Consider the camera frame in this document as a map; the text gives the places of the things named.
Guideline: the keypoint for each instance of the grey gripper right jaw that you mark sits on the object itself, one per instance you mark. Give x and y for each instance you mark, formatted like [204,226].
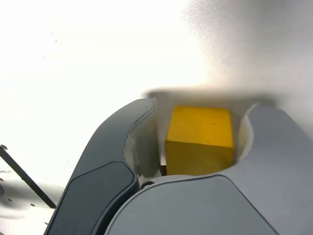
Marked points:
[220,208]

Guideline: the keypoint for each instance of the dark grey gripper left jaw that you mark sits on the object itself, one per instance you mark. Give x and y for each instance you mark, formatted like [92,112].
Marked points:
[102,159]

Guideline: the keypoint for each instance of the black tape strip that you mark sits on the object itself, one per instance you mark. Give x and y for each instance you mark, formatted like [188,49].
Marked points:
[27,175]

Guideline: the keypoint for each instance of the yellow cube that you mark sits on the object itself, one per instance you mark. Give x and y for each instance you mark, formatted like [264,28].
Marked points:
[198,142]

